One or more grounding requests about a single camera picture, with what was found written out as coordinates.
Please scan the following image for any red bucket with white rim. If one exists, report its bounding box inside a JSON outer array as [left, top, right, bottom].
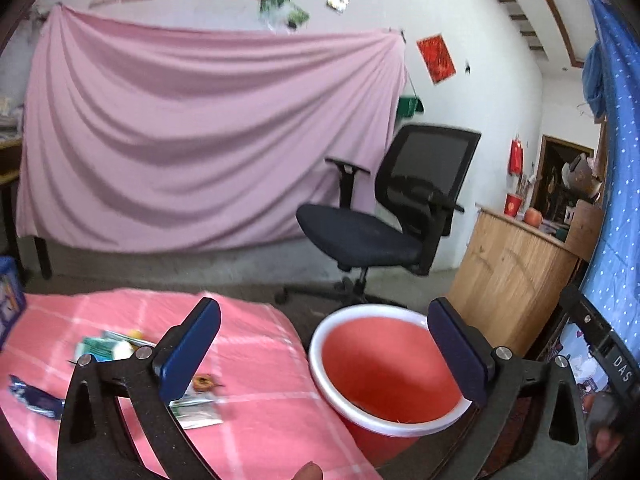
[[308, 304, 473, 466]]

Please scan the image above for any blue polka dot cloth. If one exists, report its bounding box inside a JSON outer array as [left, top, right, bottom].
[[580, 0, 640, 351]]

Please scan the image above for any pink checked tablecloth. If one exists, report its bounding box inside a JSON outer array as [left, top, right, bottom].
[[0, 287, 381, 480]]

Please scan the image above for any green dustpan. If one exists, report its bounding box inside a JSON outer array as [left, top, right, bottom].
[[396, 95, 425, 122]]

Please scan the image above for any blue cardboard box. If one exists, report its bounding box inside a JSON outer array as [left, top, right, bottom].
[[0, 256, 27, 346]]

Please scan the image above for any blue wrapper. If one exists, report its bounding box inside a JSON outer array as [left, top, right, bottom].
[[7, 375, 66, 420]]

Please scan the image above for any small brown round scrap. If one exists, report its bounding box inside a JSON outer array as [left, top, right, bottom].
[[192, 374, 224, 394]]

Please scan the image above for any pink hanging sheet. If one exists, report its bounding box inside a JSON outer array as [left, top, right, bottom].
[[15, 4, 407, 253]]

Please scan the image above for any green foil packet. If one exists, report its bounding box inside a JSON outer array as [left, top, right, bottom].
[[75, 330, 146, 363]]

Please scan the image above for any cartoon printed cloth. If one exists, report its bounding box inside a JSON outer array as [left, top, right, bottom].
[[550, 322, 610, 397]]

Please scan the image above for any white sachet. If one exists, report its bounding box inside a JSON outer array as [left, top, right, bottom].
[[169, 392, 223, 430]]

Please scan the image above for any wooden cabinet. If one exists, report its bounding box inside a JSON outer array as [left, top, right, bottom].
[[447, 205, 583, 361]]

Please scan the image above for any red wall poster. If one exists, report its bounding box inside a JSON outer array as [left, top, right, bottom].
[[416, 33, 457, 85]]

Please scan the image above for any black office chair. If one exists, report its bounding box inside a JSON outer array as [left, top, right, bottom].
[[282, 124, 482, 308]]

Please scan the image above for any person's right hand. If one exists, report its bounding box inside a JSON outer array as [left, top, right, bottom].
[[586, 392, 632, 466]]

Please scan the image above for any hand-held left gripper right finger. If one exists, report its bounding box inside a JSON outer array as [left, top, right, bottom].
[[427, 297, 590, 480]]

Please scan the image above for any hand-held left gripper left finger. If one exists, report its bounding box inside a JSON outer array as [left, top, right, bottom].
[[56, 297, 222, 480]]

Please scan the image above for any green wall sticker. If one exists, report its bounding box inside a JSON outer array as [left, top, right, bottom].
[[260, 0, 310, 31]]

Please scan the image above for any black metal table frame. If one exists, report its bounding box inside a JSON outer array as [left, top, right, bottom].
[[32, 234, 53, 281]]

